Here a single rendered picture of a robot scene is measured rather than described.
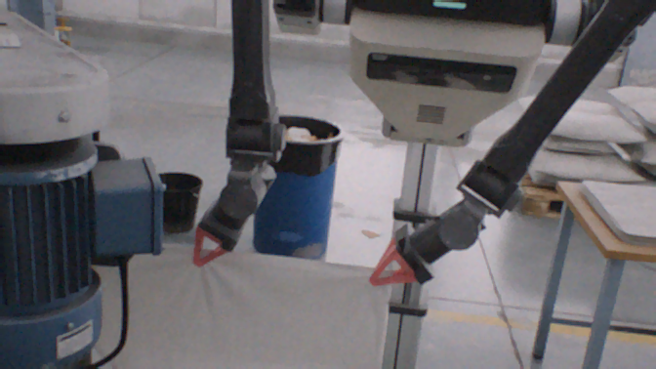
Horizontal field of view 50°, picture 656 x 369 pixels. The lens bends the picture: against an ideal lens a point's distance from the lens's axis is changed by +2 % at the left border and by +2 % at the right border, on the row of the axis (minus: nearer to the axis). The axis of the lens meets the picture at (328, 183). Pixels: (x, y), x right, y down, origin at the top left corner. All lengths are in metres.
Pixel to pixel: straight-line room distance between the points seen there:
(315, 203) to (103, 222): 2.64
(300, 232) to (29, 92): 2.79
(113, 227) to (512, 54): 0.88
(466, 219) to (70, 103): 0.55
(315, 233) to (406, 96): 2.04
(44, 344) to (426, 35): 0.91
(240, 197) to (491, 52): 0.63
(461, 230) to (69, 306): 0.52
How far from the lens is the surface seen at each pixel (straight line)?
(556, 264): 2.87
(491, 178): 1.05
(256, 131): 1.03
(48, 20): 9.71
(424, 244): 1.07
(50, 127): 0.72
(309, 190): 3.34
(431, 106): 1.53
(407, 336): 1.85
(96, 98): 0.74
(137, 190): 0.78
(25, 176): 0.74
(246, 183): 0.98
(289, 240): 3.44
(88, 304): 0.83
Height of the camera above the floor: 1.58
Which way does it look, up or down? 20 degrees down
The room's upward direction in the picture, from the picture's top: 5 degrees clockwise
